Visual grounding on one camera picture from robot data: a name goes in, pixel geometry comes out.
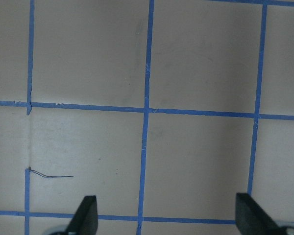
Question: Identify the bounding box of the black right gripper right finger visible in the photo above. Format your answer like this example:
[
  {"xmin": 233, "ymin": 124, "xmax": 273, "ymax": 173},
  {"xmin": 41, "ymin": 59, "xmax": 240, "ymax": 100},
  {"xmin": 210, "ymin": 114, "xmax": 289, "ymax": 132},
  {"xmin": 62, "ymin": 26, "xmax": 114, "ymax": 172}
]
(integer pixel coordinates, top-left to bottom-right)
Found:
[{"xmin": 236, "ymin": 193, "xmax": 287, "ymax": 235}]

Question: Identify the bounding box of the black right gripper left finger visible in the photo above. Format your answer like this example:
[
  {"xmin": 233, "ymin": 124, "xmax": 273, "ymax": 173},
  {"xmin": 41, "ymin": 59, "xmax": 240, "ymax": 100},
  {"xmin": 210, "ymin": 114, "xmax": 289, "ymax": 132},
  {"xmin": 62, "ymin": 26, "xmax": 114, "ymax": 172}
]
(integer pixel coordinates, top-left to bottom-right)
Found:
[{"xmin": 63, "ymin": 195, "xmax": 98, "ymax": 235}]

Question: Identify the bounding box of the brown paper table cover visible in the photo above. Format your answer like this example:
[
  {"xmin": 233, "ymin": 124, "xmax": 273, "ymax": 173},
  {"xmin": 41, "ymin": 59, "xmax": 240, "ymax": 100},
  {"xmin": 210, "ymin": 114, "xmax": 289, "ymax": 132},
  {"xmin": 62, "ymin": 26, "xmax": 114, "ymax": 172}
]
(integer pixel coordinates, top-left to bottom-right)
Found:
[{"xmin": 0, "ymin": 0, "xmax": 294, "ymax": 235}]

